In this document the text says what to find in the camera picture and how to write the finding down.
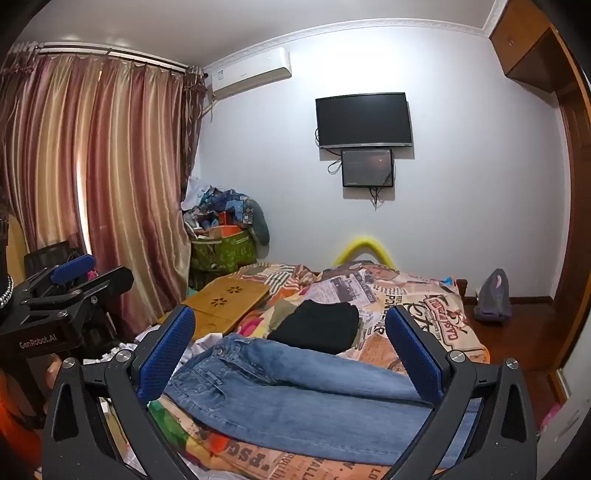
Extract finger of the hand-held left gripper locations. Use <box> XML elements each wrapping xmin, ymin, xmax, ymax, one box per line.
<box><xmin>13</xmin><ymin>253</ymin><xmax>98</xmax><ymax>303</ymax></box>
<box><xmin>22</xmin><ymin>265</ymin><xmax>136</xmax><ymax>325</ymax></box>

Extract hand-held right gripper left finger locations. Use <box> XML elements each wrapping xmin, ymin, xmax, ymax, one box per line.
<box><xmin>42</xmin><ymin>305</ymin><xmax>218</xmax><ymax>480</ymax></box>

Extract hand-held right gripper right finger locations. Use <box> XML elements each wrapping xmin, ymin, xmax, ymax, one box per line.
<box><xmin>384</xmin><ymin>305</ymin><xmax>540</xmax><ymax>480</ymax></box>

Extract blue jeans pants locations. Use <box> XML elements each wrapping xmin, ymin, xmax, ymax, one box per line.
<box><xmin>161</xmin><ymin>335</ymin><xmax>483</xmax><ymax>472</ymax></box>

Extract black folded pants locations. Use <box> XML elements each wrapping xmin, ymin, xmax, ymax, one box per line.
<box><xmin>267</xmin><ymin>300</ymin><xmax>360</xmax><ymax>355</ymax></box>

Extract black stand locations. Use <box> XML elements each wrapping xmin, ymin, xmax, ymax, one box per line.
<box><xmin>24</xmin><ymin>237</ymin><xmax>119</xmax><ymax>345</ymax></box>

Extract white cloth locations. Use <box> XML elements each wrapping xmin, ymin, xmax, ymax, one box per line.
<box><xmin>83</xmin><ymin>323</ymin><xmax>161</xmax><ymax>366</ymax></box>

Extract printed blanket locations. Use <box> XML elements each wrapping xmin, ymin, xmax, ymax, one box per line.
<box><xmin>148</xmin><ymin>261</ymin><xmax>491</xmax><ymax>480</ymax></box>

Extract wooden lap desk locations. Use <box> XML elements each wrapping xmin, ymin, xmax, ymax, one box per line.
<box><xmin>159</xmin><ymin>279</ymin><xmax>271</xmax><ymax>343</ymax></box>

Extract grey backpack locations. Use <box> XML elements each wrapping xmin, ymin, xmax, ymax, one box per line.
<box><xmin>473</xmin><ymin>268</ymin><xmax>513</xmax><ymax>323</ymax></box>

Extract striped pink curtain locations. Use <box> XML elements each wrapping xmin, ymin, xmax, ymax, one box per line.
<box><xmin>0</xmin><ymin>41</ymin><xmax>207</xmax><ymax>334</ymax></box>

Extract green storage bag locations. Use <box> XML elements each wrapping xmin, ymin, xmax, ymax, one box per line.
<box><xmin>189</xmin><ymin>228</ymin><xmax>257</xmax><ymax>278</ymax></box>

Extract yellow foam tube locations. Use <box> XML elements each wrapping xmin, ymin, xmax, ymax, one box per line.
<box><xmin>333</xmin><ymin>236</ymin><xmax>397</xmax><ymax>269</ymax></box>

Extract pile of clothes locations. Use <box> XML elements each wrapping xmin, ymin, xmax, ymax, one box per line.
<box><xmin>181</xmin><ymin>176</ymin><xmax>271</xmax><ymax>245</ymax></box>

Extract pink shoe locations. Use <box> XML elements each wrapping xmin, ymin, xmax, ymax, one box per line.
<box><xmin>541</xmin><ymin>402</ymin><xmax>563</xmax><ymax>433</ymax></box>

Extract white air conditioner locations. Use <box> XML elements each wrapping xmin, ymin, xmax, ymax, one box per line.
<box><xmin>204</xmin><ymin>46</ymin><xmax>293</xmax><ymax>100</ymax></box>

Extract wooden overhead cabinet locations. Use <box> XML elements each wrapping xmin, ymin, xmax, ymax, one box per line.
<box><xmin>489</xmin><ymin>0</ymin><xmax>562</xmax><ymax>94</ymax></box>

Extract black monitor cables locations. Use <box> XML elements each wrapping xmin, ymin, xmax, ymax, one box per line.
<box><xmin>316</xmin><ymin>128</ymin><xmax>391</xmax><ymax>209</ymax></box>

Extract small black wall monitor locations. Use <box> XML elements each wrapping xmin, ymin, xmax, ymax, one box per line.
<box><xmin>341</xmin><ymin>148</ymin><xmax>394</xmax><ymax>188</ymax></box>

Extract curtain rail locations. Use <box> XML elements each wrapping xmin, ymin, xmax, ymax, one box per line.
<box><xmin>14</xmin><ymin>41</ymin><xmax>204</xmax><ymax>75</ymax></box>

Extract wooden door frame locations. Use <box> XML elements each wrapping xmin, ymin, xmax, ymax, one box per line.
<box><xmin>550</xmin><ymin>23</ymin><xmax>591</xmax><ymax>403</ymax></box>

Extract black wall television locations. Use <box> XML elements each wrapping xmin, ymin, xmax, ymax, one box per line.
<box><xmin>315</xmin><ymin>92</ymin><xmax>414</xmax><ymax>150</ymax></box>

